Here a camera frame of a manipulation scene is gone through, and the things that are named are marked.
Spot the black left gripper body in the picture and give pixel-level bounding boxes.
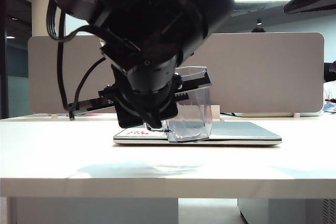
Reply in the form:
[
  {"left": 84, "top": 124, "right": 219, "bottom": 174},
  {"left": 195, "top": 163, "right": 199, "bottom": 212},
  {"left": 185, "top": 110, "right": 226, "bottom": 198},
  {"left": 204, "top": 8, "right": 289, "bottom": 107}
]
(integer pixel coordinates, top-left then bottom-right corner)
[{"left": 110, "top": 55, "right": 183, "bottom": 105}]

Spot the white under-desk panel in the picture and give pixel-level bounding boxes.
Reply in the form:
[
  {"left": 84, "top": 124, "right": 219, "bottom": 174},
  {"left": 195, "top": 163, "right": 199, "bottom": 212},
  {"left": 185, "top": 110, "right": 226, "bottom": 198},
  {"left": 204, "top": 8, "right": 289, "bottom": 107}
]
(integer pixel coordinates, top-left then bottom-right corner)
[{"left": 7, "top": 197, "right": 179, "bottom": 224}]

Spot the white under-desk cabinet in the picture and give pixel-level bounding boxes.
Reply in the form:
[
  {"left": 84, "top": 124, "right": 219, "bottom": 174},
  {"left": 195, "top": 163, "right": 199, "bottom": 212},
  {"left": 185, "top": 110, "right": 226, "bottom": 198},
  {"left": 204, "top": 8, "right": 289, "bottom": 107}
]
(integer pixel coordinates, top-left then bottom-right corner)
[{"left": 237, "top": 198, "right": 336, "bottom": 224}]

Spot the white sticker with red text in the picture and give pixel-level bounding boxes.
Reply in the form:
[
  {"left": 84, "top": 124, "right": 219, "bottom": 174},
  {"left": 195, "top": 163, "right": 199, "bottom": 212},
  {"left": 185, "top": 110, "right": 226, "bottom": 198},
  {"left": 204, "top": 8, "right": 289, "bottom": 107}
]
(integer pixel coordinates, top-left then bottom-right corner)
[{"left": 123, "top": 129, "right": 149, "bottom": 136}]

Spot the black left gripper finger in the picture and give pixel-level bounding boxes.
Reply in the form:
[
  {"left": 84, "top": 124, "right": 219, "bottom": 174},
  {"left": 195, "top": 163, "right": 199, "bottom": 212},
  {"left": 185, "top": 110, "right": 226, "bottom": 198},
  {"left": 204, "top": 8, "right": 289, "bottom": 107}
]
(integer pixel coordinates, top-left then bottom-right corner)
[
  {"left": 173, "top": 71, "right": 214, "bottom": 102},
  {"left": 67, "top": 87, "right": 118, "bottom": 113}
]

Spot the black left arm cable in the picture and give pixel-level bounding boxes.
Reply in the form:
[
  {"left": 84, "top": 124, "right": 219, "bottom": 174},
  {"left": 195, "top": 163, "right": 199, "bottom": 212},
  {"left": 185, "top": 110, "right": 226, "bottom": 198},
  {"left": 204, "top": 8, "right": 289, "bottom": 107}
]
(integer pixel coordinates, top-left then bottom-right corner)
[
  {"left": 74, "top": 56, "right": 107, "bottom": 111},
  {"left": 46, "top": 0, "right": 79, "bottom": 123}
]

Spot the dark glass door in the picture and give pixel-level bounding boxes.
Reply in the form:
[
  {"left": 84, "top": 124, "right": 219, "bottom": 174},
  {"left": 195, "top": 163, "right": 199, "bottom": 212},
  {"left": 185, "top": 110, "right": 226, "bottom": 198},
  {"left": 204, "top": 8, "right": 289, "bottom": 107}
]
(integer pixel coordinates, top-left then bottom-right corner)
[{"left": 0, "top": 0, "right": 33, "bottom": 120}]

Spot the beige fabric desk partition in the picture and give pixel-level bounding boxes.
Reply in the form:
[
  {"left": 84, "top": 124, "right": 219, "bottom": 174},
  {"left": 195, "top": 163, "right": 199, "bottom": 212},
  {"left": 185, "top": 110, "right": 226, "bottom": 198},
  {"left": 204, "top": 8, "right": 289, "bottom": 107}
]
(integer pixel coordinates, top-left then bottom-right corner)
[{"left": 28, "top": 32, "right": 326, "bottom": 115}]

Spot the seated person in white shirt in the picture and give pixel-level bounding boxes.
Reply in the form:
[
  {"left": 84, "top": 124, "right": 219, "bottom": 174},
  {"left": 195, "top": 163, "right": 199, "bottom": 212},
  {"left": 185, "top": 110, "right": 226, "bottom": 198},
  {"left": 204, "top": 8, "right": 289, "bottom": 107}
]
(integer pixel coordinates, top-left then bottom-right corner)
[{"left": 323, "top": 61, "right": 336, "bottom": 116}]

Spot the silver closed laptop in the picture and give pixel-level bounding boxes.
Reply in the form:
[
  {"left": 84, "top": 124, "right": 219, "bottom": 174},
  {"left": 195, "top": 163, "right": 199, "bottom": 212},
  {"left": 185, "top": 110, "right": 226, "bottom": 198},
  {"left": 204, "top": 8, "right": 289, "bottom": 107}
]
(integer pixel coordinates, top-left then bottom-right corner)
[{"left": 113, "top": 121, "right": 283, "bottom": 146}]

